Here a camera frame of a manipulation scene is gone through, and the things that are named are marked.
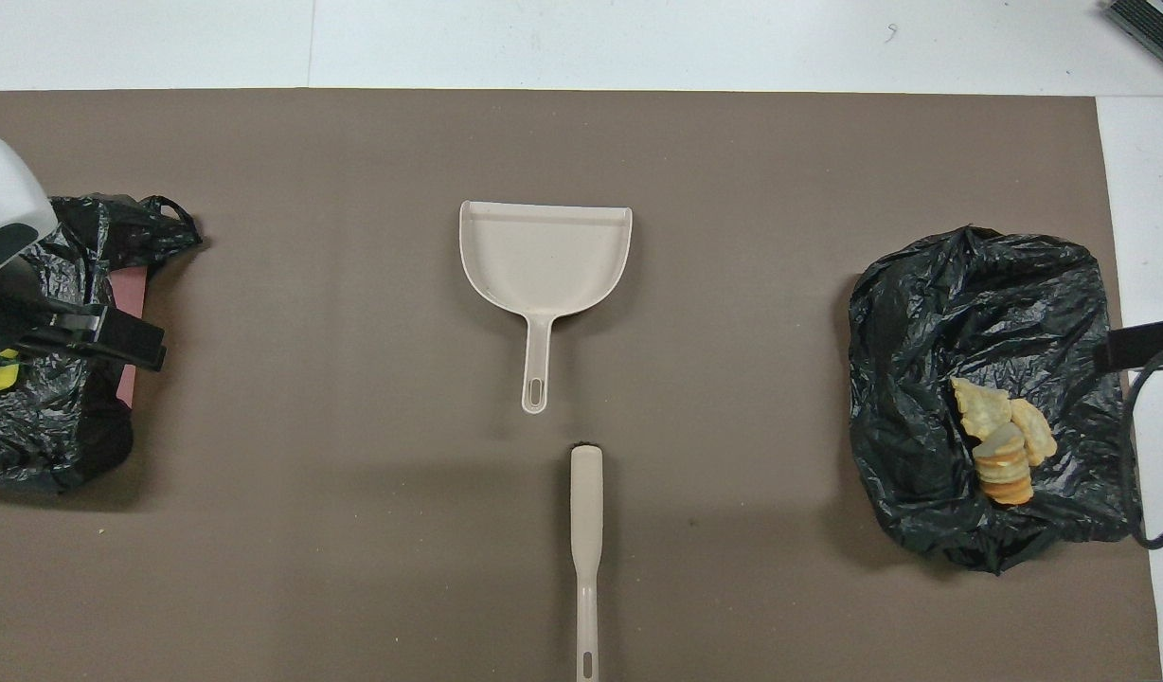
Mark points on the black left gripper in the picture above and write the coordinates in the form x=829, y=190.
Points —
x=8, y=313

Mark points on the striped orange croissant piece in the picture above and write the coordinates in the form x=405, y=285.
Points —
x=1036, y=431
x=1003, y=469

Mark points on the pale bread piece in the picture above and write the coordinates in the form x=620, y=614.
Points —
x=979, y=407

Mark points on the beige plastic dustpan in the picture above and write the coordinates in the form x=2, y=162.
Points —
x=544, y=256

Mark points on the beige hand brush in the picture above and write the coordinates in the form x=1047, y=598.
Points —
x=586, y=511

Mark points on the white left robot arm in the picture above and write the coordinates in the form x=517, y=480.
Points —
x=8, y=208

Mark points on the pink bin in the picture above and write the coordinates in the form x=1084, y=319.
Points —
x=134, y=284

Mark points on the black trash bag on pink bin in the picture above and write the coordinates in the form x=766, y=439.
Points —
x=117, y=227

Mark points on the black trash bag lined bin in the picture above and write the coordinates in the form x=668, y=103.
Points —
x=922, y=332

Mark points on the grey ribbed device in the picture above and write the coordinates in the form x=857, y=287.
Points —
x=1154, y=28

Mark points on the brown table mat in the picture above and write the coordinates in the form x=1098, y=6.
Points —
x=581, y=142

